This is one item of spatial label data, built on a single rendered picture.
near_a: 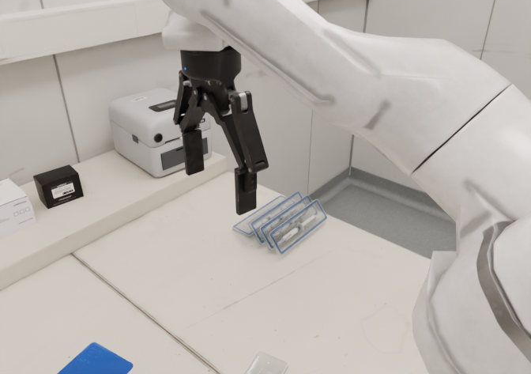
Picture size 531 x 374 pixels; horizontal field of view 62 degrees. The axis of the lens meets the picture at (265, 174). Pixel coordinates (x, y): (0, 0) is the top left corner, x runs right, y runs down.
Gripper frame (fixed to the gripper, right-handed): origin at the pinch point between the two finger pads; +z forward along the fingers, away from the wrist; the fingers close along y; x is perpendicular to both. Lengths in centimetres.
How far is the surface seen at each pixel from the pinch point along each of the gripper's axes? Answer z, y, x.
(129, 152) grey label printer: 23, 63, -10
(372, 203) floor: 107, 80, -150
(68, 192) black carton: 24, 54, 10
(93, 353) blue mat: 31.1, 10.2, 20.6
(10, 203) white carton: 20, 49, 23
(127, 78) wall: 8, 79, -19
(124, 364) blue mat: 31.1, 5.0, 17.3
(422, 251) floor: 107, 37, -136
